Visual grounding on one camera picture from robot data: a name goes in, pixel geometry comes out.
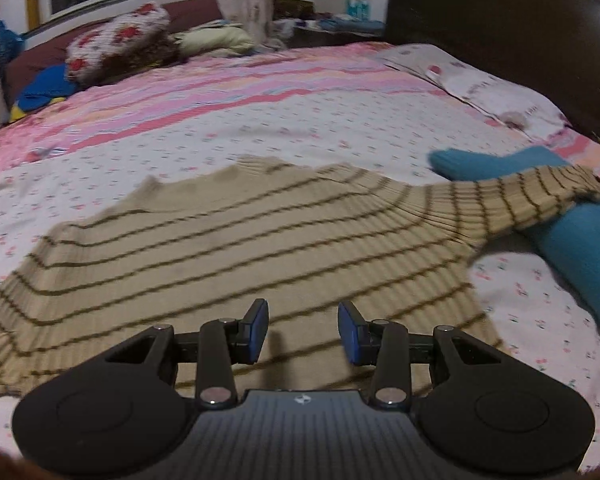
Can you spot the blue folded cloth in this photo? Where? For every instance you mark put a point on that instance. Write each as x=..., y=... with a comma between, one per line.
x=350, y=24

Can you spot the white floral pillow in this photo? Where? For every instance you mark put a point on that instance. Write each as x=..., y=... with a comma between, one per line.
x=480, y=85

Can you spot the red floral cushion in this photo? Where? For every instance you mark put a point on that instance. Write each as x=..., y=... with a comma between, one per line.
x=110, y=42

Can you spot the pink floral bedspread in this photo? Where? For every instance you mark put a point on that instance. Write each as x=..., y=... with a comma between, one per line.
x=280, y=125

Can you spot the blue bag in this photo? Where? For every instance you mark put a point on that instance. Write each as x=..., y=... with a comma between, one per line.
x=7, y=40

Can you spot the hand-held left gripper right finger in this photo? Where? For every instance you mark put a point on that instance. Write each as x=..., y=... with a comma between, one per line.
x=347, y=332

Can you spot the dark nightstand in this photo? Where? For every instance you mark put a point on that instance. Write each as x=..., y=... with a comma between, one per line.
x=325, y=35

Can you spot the teal knit garment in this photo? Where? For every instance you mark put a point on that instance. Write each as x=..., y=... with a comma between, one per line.
x=580, y=250

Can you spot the cream pillow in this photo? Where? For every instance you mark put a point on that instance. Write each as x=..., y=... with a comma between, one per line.
x=215, y=40

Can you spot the blue and yellow cloth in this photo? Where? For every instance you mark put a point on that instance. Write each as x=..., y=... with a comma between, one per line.
x=45, y=90

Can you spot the beige striped knit sweater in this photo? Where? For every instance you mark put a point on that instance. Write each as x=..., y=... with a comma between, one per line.
x=230, y=240

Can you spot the dark wooden headboard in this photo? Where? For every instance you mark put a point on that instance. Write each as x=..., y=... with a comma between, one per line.
x=480, y=5

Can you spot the maroon sofa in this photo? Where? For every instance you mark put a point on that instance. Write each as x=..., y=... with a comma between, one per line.
x=195, y=12

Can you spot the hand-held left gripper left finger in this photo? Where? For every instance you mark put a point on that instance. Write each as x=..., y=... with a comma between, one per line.
x=257, y=330

